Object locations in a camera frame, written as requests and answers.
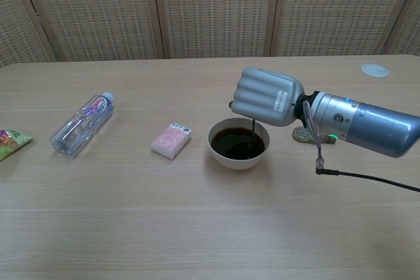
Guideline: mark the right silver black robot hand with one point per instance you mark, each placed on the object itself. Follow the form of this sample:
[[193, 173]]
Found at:
[[262, 96]]

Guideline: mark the white bowl of dark liquid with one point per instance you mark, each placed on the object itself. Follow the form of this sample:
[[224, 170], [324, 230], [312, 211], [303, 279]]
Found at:
[[238, 149]]

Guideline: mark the grey correction tape dispenser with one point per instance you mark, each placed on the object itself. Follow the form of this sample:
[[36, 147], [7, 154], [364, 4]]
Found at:
[[306, 136]]

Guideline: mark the woven bamboo folding screen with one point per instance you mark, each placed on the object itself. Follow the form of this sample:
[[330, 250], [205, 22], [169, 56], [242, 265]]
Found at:
[[210, 11]]

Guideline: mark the pink tissue pack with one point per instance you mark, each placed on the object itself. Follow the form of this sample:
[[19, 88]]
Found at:
[[171, 140]]

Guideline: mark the clear plastic water bottle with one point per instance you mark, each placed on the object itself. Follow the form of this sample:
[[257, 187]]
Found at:
[[83, 122]]

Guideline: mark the green snack bag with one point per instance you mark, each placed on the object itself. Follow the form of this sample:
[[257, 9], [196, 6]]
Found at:
[[11, 144]]

